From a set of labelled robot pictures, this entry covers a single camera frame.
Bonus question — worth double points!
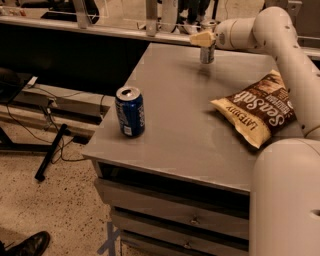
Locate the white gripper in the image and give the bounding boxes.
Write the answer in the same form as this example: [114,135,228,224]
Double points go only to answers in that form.
[190,18,259,50]

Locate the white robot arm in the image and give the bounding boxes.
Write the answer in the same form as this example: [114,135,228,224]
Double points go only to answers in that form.
[190,7,320,256]

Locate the grey metal railing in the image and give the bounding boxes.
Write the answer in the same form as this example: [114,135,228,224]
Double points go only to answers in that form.
[0,0,320,58]

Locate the grey drawer cabinet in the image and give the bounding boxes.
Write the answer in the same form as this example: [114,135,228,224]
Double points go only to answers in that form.
[95,162,249,256]

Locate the blue pepsi can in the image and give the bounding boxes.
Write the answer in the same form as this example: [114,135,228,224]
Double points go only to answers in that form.
[115,86,145,137]

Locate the black desk leg frame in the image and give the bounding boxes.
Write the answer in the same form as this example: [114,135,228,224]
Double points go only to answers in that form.
[0,124,67,182]

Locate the black leather shoe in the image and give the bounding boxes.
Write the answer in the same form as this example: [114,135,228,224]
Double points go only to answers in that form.
[0,231,51,256]

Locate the brown sea salt chip bag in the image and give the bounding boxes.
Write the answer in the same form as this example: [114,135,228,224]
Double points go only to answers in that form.
[211,70,296,149]

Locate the silver redbull can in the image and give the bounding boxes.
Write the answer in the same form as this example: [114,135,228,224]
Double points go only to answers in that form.
[200,20,217,64]

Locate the black floor cable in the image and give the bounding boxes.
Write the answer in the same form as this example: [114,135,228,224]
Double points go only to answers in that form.
[5,87,108,164]

